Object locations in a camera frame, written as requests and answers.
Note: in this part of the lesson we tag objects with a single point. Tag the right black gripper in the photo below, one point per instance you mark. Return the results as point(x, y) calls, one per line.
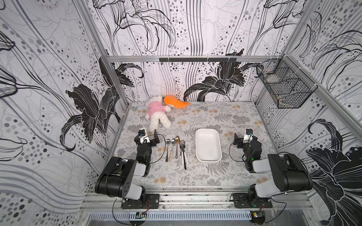
point(238, 141)

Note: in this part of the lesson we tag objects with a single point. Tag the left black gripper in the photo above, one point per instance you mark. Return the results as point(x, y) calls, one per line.
point(152, 142)

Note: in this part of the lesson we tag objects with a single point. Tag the long silver spoon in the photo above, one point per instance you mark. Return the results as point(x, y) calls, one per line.
point(168, 142)

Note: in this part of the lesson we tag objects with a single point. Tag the iridescent gold spoon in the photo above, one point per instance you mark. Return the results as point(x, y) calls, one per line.
point(177, 139)

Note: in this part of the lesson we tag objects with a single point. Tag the black spoon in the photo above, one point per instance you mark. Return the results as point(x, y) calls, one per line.
point(182, 146)

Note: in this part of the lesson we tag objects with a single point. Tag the white rectangular storage box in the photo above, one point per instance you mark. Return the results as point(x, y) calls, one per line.
point(208, 146)

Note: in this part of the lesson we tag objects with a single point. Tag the wooden handled silver spoon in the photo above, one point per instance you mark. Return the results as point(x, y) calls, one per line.
point(173, 143)

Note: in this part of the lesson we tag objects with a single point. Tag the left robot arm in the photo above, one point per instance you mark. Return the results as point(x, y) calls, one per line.
point(116, 178)

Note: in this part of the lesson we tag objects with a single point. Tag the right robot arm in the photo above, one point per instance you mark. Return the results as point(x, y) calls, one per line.
point(287, 171)

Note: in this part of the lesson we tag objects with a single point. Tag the white plush bear pink shirt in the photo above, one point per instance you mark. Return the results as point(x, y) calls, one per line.
point(157, 113)

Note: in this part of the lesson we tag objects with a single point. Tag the orange plush toy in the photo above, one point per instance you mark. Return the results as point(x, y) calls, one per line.
point(173, 102)

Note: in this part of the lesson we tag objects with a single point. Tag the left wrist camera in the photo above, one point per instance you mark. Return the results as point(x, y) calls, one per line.
point(142, 132)

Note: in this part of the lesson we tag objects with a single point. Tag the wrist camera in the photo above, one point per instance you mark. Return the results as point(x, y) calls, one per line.
point(248, 135)
point(142, 132)

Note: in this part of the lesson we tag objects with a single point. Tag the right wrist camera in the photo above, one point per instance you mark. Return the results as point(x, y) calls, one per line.
point(248, 135)

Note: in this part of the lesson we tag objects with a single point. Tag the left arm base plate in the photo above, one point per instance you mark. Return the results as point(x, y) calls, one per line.
point(146, 202)

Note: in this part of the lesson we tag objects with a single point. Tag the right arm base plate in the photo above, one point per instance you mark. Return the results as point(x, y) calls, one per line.
point(242, 201)

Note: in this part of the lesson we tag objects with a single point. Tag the black wire wall basket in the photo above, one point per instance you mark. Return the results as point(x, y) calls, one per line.
point(284, 82)

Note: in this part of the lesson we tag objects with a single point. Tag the white slotted cable duct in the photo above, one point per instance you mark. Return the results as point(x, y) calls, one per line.
point(173, 215)

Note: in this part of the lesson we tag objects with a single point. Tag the black bar on rail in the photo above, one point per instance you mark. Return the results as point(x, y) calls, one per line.
point(194, 59)

